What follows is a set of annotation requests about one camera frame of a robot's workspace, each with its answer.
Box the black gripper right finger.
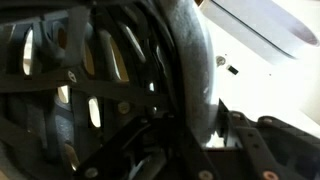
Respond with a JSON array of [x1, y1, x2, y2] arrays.
[[216, 99, 320, 180]]

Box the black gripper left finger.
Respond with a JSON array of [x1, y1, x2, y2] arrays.
[[74, 115, 173, 180]]

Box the white grey bicycle helmet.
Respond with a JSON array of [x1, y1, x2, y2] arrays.
[[0, 0, 215, 180]]

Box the white bladeless tower fan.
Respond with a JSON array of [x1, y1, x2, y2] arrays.
[[200, 0, 319, 65]]

